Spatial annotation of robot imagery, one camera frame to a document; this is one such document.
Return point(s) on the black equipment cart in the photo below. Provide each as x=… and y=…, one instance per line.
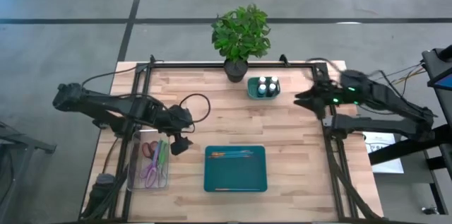
x=438, y=61

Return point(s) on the blue screen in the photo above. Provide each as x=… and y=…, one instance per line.
x=445, y=83

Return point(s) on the clear plastic tray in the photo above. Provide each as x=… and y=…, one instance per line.
x=136, y=167

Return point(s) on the small black floor object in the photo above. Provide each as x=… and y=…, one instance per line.
x=429, y=211

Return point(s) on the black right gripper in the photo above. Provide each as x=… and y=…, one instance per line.
x=326, y=93

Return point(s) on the white paper sheet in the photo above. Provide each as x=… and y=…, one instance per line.
x=388, y=139

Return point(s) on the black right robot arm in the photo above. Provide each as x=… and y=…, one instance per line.
x=381, y=104

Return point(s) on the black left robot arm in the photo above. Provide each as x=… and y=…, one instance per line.
x=113, y=105

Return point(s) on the black frame clip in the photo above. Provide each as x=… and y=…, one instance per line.
x=152, y=59
x=283, y=59

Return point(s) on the grey metal stand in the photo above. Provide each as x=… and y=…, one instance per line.
x=21, y=141

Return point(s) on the green potted plant black pot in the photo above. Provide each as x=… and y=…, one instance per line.
x=241, y=33

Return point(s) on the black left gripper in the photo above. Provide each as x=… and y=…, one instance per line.
x=178, y=119

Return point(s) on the large teal plastic tray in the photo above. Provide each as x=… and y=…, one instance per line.
x=234, y=174

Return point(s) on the small green plastic tray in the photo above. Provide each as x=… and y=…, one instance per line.
x=252, y=91

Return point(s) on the thin paintbrush gold ferrule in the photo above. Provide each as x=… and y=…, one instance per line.
x=243, y=153
x=220, y=154
x=226, y=153

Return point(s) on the black metal table frame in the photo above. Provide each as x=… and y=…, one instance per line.
x=212, y=65

